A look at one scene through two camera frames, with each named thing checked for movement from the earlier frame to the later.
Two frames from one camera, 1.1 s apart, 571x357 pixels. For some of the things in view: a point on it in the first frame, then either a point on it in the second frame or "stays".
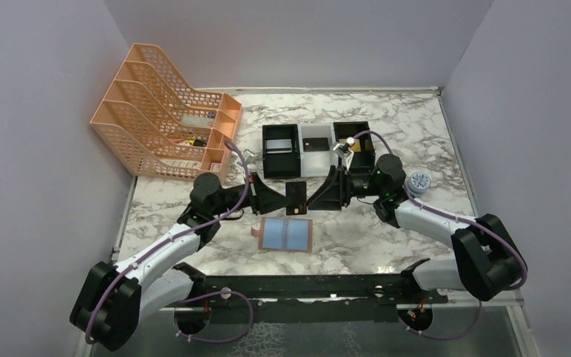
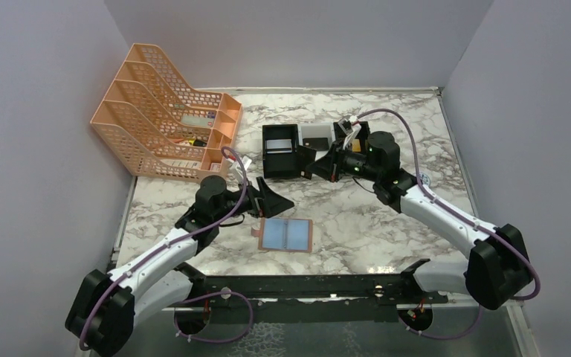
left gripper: x=263 y=199 stays
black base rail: x=191 y=285 stays
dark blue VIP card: x=297 y=192 → x=305 y=156
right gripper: x=334 y=193 → x=329 y=166
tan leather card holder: x=284 y=234 stays
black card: x=315 y=144 stays
